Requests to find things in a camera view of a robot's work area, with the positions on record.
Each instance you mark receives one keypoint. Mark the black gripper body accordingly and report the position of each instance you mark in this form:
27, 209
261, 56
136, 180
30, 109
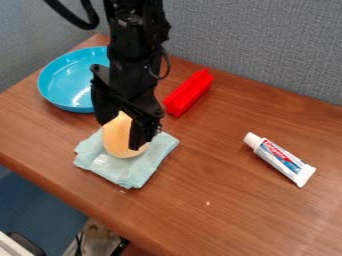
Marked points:
130, 79

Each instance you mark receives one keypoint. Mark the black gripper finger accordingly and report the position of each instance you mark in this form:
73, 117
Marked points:
145, 128
106, 106

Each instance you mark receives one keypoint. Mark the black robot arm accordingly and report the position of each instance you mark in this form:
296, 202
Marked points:
138, 28

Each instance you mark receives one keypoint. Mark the blue plastic plate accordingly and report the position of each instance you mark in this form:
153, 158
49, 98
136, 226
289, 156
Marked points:
65, 79

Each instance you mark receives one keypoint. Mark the white toothpaste tube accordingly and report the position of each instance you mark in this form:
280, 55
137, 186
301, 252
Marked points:
297, 170

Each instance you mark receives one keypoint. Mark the orange egg-shaped sponge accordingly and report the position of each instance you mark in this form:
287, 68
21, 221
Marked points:
116, 137

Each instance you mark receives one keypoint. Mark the light blue folded cloth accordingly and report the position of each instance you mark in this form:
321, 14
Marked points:
128, 172

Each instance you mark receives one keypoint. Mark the red plastic block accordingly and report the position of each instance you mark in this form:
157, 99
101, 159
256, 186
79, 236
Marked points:
182, 98

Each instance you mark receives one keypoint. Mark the objects under table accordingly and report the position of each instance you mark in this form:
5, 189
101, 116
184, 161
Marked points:
94, 241

